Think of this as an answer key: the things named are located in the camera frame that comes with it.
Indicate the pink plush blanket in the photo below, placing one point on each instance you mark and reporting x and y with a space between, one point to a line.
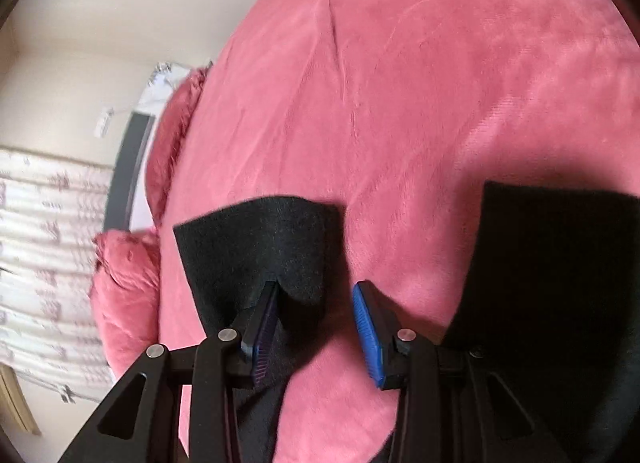
400 118

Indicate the black knit garment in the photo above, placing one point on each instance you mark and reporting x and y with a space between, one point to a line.
260 243

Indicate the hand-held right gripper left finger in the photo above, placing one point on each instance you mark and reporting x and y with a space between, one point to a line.
264 328

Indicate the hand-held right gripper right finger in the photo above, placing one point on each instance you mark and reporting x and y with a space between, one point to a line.
367 328

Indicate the dark grey headboard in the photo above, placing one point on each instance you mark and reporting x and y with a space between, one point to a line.
127 168

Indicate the white patterned cloth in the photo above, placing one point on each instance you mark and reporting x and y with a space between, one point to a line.
160 85

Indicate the white patterned curtain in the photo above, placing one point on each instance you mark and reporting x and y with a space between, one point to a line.
50 253

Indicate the pink plush pillow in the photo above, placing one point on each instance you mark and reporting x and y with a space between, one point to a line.
172 143
127 293

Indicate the white wall fixture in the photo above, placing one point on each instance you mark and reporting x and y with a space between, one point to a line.
104 122

